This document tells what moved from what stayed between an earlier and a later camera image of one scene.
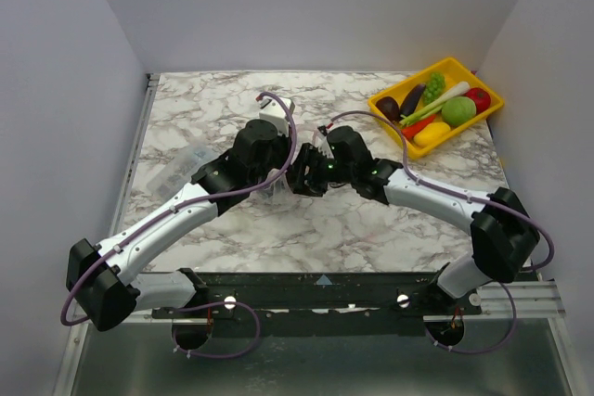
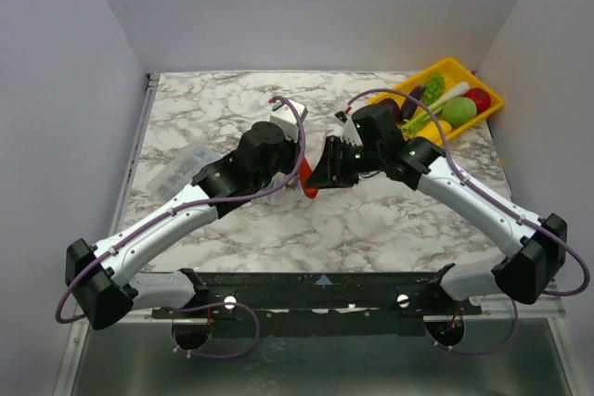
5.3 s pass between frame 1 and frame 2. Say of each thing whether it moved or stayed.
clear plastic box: stayed
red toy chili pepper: moved
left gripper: stayed
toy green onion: stayed
